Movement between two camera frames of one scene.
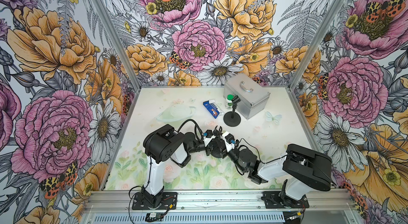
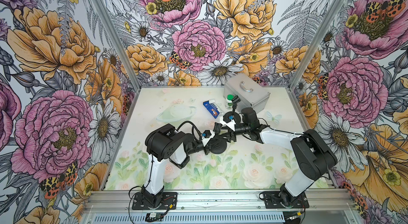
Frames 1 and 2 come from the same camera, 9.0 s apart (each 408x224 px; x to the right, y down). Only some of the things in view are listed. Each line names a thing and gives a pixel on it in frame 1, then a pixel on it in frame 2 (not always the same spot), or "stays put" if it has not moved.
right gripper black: (224, 152) -> (231, 134)
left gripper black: (208, 149) stays put
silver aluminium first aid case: (254, 97) stays put
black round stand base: (230, 121) stays put
